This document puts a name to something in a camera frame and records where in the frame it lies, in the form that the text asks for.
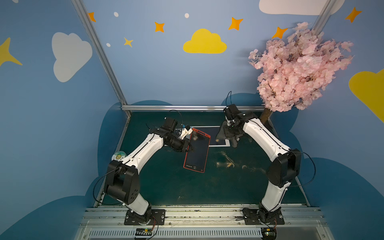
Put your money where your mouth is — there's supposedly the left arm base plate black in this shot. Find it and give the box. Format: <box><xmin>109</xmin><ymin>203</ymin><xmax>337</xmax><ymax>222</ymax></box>
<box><xmin>124</xmin><ymin>209</ymin><xmax>166</xmax><ymax>226</ymax></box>

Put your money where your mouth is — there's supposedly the left controller board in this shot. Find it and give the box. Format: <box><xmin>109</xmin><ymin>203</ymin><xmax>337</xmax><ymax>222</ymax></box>
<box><xmin>134</xmin><ymin>228</ymin><xmax>155</xmax><ymax>239</ymax></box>

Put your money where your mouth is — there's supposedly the grey blue wiping cloth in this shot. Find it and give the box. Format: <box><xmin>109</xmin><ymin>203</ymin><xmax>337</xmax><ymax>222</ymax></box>
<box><xmin>216</xmin><ymin>122</ymin><xmax>245</xmax><ymax>148</ymax></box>

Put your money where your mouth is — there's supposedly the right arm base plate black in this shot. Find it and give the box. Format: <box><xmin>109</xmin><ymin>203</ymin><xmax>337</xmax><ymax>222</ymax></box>
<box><xmin>242</xmin><ymin>208</ymin><xmax>285</xmax><ymax>225</ymax></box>

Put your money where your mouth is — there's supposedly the pink cherry blossom tree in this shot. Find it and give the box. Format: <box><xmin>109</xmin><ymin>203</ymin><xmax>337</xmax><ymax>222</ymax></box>
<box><xmin>249</xmin><ymin>22</ymin><xmax>354</xmax><ymax>124</ymax></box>

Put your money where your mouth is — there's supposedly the aluminium mounting rail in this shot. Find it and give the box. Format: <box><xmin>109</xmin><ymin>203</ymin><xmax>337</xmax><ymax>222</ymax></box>
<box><xmin>75</xmin><ymin>204</ymin><xmax>334</xmax><ymax>240</ymax></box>

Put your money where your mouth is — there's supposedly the red framed drawing tablet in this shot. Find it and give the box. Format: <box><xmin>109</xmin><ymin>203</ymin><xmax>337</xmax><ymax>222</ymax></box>
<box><xmin>183</xmin><ymin>128</ymin><xmax>211</xmax><ymax>173</ymax></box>

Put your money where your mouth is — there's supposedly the right controller board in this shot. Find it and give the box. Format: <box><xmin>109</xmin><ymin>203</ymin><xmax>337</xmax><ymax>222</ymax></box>
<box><xmin>261</xmin><ymin>228</ymin><xmax>277</xmax><ymax>240</ymax></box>

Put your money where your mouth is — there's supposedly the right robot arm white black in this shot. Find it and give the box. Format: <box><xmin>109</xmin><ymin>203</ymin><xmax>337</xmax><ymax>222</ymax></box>
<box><xmin>217</xmin><ymin>104</ymin><xmax>302</xmax><ymax>217</ymax></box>

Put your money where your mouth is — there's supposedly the controller board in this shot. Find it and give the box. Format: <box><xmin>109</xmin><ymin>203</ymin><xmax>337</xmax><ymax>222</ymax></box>
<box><xmin>261</xmin><ymin>228</ymin><xmax>277</xmax><ymax>240</ymax></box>
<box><xmin>134</xmin><ymin>228</ymin><xmax>155</xmax><ymax>239</ymax></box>

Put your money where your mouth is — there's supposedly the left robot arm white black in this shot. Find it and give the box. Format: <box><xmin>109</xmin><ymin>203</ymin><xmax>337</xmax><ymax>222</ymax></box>
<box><xmin>104</xmin><ymin>118</ymin><xmax>193</xmax><ymax>217</ymax></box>

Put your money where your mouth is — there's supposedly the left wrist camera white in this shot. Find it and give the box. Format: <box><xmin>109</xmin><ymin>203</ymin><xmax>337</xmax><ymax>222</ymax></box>
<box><xmin>179</xmin><ymin>126</ymin><xmax>193</xmax><ymax>140</ymax></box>

